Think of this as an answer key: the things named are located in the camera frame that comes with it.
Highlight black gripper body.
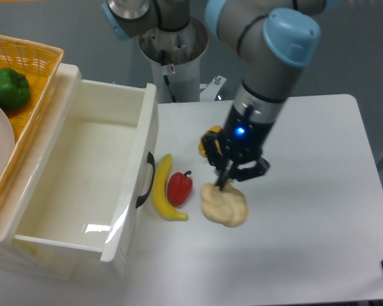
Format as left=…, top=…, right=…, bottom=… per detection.
left=222, top=105, right=275, bottom=166

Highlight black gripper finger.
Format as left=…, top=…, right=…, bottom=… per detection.
left=207, top=131, right=233, bottom=191
left=227, top=157, right=270, bottom=182

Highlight round beige bread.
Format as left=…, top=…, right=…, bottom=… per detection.
left=200, top=183, right=248, bottom=228

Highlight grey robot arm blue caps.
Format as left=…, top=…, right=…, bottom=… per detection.
left=101, top=1, right=334, bottom=188

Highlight white open upper drawer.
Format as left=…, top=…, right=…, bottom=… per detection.
left=0, top=63, right=160, bottom=263

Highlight white drawer cabinet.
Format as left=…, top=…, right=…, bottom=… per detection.
left=0, top=62, right=160, bottom=282

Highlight yellow bell pepper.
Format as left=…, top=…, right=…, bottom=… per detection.
left=198, top=125, right=223, bottom=159

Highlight red bell pepper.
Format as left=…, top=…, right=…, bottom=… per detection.
left=167, top=170, right=193, bottom=207

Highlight yellow banana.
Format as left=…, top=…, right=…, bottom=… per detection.
left=152, top=154, right=188, bottom=221

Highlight yellow woven basket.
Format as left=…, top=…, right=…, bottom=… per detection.
left=0, top=35, right=64, bottom=210

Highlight green bell pepper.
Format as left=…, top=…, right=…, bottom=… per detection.
left=0, top=68, right=31, bottom=111

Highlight white table mounting bracket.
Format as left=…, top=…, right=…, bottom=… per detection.
left=199, top=75, right=227, bottom=101

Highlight black cable on pedestal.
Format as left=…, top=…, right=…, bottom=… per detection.
left=160, top=50, right=179, bottom=104

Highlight black drawer handle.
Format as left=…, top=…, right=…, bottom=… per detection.
left=135, top=151, right=156, bottom=208

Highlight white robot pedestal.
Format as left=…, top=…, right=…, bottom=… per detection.
left=139, top=17, right=208, bottom=103

